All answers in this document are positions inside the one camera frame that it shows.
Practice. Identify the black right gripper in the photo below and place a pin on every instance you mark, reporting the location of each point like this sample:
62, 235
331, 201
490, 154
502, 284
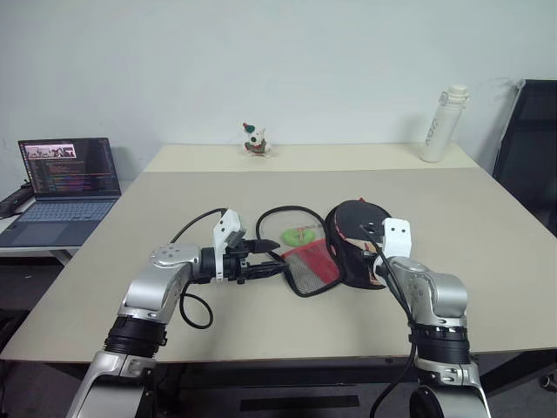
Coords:
372, 231

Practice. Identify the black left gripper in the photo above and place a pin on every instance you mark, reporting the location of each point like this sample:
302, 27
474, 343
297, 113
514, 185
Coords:
237, 263

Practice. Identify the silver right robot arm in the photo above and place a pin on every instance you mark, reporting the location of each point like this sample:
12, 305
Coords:
439, 296

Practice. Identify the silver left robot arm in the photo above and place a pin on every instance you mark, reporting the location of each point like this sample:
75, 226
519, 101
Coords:
148, 287

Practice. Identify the black red paddle case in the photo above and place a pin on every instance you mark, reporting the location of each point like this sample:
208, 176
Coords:
311, 265

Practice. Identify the green round object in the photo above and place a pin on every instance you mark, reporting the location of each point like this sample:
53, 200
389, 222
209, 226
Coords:
298, 235

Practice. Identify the small white dog figurine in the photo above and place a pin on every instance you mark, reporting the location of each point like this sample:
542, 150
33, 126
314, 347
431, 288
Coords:
256, 139

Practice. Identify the white water bottle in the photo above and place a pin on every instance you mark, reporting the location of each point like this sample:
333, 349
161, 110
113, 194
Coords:
439, 126

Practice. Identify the black office chair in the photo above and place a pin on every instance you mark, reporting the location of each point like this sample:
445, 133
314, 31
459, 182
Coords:
528, 143

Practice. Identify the white side table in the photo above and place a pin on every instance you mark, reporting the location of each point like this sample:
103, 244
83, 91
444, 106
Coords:
56, 251

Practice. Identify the dark blue open laptop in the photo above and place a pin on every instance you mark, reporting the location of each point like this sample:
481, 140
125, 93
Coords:
65, 187

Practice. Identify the black device beside laptop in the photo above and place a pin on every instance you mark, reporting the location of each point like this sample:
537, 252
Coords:
13, 202

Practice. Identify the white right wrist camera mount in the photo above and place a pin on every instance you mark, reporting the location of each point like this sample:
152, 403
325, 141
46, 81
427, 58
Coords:
397, 239

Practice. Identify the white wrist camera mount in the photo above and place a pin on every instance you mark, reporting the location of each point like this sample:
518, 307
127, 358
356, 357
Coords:
397, 239
226, 226

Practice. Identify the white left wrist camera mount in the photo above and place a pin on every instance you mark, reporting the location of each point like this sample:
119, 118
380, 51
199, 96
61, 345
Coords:
226, 226

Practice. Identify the black table frame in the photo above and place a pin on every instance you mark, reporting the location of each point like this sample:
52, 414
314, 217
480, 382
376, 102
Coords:
509, 370

